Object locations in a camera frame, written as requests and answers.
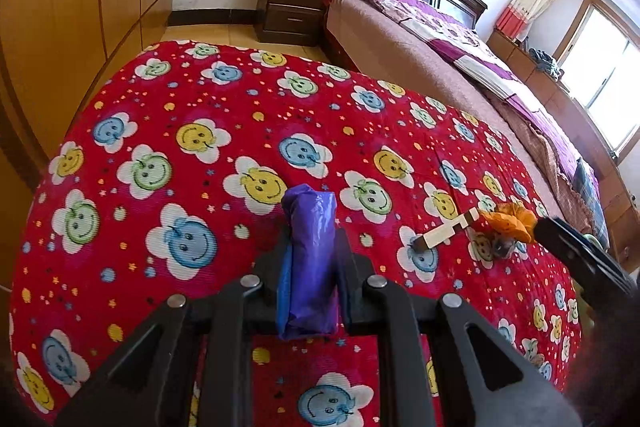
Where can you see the wooden block piece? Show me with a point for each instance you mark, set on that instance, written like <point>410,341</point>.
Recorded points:
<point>441,234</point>

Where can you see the large bed brown cover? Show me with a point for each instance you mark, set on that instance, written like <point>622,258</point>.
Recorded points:
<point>381,49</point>

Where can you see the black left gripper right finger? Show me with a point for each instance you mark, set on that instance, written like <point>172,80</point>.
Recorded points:
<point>439,361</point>

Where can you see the orange wooden wardrobe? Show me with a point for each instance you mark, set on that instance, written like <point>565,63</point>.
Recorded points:
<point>55,54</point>

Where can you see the long wooden low cabinet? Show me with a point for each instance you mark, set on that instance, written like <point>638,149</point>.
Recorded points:
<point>621,215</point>

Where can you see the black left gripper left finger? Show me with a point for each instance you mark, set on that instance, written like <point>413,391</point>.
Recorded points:
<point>188,358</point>

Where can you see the purple white quilt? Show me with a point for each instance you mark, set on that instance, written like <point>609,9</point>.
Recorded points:
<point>461,48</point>

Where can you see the purple plastic bag roll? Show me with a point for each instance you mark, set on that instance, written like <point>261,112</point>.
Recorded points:
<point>306,295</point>

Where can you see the green red trash bin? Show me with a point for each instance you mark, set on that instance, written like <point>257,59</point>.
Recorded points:
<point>591,277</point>

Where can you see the teal clothes on cabinet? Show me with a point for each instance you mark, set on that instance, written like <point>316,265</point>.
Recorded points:
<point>546,63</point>

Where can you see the window with wooden frame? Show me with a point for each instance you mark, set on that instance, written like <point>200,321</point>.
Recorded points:
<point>599,55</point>

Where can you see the blue plaid pillow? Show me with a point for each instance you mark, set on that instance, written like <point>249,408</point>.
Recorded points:
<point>590,196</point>

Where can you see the red smiley flower blanket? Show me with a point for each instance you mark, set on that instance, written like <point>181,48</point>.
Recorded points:
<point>173,180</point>

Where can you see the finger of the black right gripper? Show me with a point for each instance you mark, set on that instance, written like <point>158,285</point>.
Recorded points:
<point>559,238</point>

